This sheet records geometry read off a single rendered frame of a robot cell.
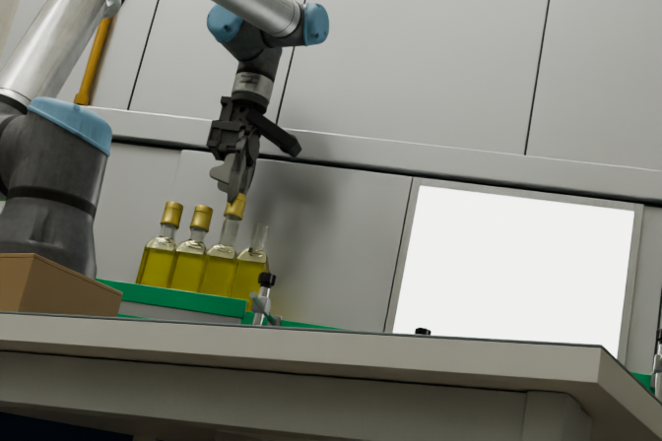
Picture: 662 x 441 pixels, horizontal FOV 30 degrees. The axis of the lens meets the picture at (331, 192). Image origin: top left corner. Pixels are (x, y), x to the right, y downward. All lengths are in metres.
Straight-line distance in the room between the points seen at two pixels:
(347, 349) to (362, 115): 1.30
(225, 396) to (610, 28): 1.42
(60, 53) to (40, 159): 0.26
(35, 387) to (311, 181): 1.03
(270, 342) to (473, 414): 0.22
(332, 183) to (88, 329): 1.06
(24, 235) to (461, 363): 0.65
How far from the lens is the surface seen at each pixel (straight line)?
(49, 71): 1.82
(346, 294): 2.30
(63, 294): 1.56
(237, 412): 1.31
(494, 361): 1.14
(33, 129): 1.65
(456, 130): 2.43
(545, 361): 1.12
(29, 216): 1.59
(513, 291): 2.27
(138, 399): 1.39
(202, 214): 2.26
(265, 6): 2.10
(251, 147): 2.29
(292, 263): 2.34
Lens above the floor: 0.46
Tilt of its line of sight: 20 degrees up
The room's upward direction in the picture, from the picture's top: 12 degrees clockwise
